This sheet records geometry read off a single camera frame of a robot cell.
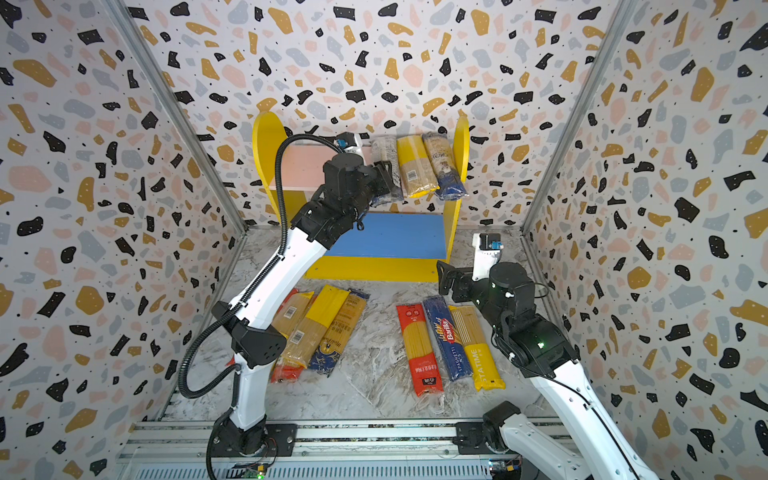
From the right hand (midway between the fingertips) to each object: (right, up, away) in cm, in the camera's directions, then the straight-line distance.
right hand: (454, 257), depth 64 cm
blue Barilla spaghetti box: (+3, -24, +24) cm, 34 cm away
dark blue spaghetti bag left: (-31, -23, +26) cm, 46 cm away
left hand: (-14, +23, +4) cm, 27 cm away
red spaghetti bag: (-5, -32, +19) cm, 38 cm away
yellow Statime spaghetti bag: (+10, -27, +23) cm, 36 cm away
